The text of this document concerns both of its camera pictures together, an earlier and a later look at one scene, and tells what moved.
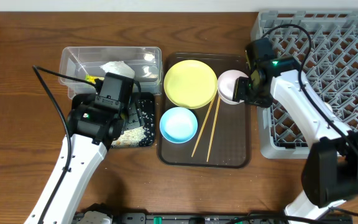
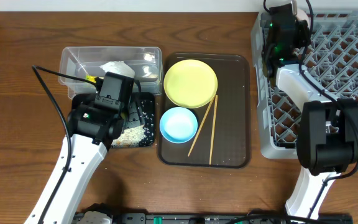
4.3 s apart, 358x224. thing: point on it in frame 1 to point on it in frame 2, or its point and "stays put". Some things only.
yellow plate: x=190 y=84 stays put
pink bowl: x=225 y=85 to x=301 y=15
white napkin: x=119 y=68 stays put
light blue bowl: x=178 y=125 stays put
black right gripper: x=241 y=94 to x=301 y=35
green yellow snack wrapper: x=92 y=78 stays put
